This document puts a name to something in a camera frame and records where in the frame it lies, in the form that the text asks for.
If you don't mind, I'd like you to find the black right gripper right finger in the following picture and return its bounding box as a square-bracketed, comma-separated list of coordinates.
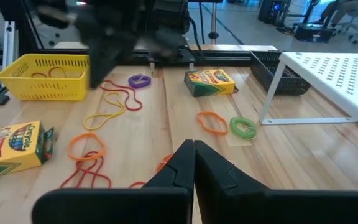
[195, 139, 358, 224]

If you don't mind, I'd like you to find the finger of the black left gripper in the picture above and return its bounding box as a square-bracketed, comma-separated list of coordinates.
[99, 51, 119, 85]
[89, 49, 104, 89]

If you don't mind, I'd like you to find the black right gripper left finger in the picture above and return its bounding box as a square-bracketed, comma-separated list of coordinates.
[31, 139, 196, 224]

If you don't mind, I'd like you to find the yellow plastic basket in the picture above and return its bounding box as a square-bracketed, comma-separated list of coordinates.
[0, 53, 90, 102]

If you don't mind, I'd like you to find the orange rubber band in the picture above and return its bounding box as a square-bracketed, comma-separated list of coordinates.
[67, 132, 107, 162]
[196, 111, 229, 136]

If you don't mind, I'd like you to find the office chair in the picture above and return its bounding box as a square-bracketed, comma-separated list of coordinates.
[337, 7, 358, 44]

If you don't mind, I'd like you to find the yellow rubber band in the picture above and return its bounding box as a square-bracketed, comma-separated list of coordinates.
[83, 91, 126, 131]

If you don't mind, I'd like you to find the metal stand pole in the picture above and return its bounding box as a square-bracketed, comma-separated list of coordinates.
[208, 2, 221, 45]

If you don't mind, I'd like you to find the yellow Crayola crayon box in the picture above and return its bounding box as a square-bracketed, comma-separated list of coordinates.
[0, 120, 55, 182]
[183, 68, 236, 98]

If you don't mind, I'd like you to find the black plastic basket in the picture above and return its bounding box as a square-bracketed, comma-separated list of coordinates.
[250, 51, 312, 96]

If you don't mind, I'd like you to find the white perforated metal shelf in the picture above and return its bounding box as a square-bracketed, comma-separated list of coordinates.
[258, 52, 358, 136]

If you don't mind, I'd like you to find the black computer tower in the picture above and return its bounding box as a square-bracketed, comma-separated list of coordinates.
[258, 0, 291, 26]

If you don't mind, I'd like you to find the black floor box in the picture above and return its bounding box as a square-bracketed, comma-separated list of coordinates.
[293, 24, 337, 43]

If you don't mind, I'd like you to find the person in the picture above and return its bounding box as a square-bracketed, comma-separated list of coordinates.
[314, 0, 358, 29]

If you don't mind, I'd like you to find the purple spiral coil keychain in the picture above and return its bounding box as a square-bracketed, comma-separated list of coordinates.
[127, 73, 152, 90]

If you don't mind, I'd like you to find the orange spiral coil keychain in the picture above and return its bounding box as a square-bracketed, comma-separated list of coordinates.
[154, 154, 175, 174]

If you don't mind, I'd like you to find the green spiral coil keychain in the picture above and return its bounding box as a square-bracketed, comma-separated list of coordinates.
[229, 116, 258, 141]

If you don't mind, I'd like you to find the silver aluminium post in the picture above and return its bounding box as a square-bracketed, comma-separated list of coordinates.
[2, 21, 19, 71]

